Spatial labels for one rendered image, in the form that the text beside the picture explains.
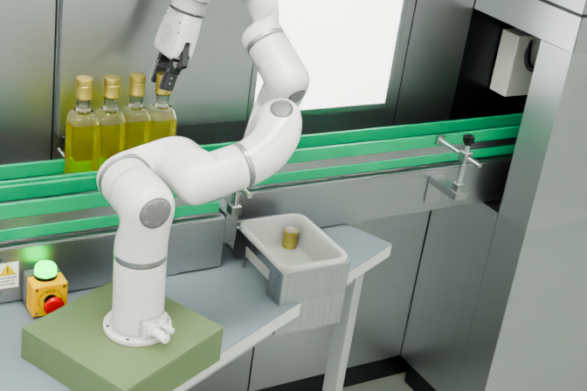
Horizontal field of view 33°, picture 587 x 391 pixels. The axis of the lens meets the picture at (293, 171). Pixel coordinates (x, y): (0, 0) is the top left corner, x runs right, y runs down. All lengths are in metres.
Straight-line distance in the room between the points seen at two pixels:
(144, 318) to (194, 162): 0.30
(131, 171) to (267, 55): 0.37
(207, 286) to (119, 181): 0.50
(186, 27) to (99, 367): 0.72
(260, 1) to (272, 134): 0.38
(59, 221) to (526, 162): 1.23
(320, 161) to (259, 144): 0.61
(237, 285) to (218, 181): 0.47
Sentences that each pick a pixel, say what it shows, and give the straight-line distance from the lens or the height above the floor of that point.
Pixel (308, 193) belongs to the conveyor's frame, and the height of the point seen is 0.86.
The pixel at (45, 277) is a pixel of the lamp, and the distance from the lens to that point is 1.99.
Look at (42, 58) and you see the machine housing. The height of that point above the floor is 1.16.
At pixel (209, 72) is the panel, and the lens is 2.32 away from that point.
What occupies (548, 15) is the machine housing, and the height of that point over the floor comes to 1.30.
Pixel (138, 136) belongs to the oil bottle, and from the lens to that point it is 2.13.
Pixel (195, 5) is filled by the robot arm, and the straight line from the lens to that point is 2.06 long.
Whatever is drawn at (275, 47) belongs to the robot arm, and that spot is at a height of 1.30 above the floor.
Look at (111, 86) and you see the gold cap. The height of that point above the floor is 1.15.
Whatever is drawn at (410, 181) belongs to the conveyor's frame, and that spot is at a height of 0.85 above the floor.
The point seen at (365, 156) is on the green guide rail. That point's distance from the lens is 2.44.
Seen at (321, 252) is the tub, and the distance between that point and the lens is 2.23.
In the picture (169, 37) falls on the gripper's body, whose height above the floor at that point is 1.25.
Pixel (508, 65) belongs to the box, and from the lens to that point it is 2.82.
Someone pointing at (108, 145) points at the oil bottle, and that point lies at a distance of 2.11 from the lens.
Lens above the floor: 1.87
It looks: 24 degrees down
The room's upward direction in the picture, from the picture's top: 8 degrees clockwise
